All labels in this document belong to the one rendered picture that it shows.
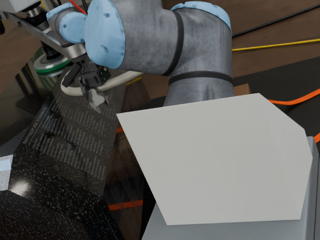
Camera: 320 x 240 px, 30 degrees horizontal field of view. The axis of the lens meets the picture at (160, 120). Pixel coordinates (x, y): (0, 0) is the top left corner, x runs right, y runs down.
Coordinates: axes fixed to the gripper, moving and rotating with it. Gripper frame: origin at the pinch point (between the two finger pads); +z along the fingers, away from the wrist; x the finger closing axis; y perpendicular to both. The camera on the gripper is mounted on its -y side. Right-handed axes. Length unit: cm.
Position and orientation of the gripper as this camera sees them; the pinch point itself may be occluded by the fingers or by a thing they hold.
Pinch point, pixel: (100, 105)
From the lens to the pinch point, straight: 207.3
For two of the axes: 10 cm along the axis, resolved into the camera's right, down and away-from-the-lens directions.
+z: 3.8, 8.4, 3.9
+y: 8.4, -1.5, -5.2
